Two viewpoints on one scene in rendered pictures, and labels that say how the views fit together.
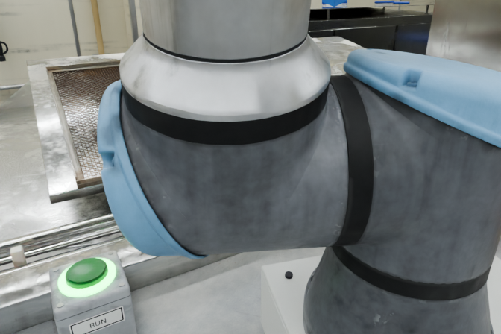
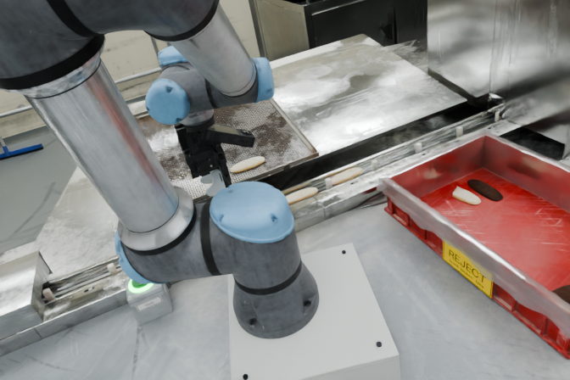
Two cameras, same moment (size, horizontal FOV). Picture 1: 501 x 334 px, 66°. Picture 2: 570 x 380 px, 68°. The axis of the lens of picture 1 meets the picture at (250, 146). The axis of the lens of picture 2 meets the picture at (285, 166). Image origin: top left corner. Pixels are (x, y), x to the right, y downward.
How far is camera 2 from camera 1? 0.50 m
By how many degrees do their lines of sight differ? 14
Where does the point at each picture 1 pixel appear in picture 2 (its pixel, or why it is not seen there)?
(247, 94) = (151, 241)
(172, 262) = not seen: hidden behind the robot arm
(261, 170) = (166, 259)
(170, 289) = (192, 282)
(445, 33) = (438, 39)
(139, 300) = (176, 289)
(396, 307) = (249, 298)
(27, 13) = not seen: hidden behind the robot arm
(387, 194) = (220, 260)
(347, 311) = (237, 298)
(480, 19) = (460, 29)
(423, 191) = (233, 258)
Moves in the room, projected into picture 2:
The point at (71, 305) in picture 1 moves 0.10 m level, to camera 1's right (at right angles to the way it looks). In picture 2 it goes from (134, 296) to (182, 294)
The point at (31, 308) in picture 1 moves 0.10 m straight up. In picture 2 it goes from (120, 297) to (102, 263)
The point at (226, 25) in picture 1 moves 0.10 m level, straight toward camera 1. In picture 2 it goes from (138, 226) to (108, 282)
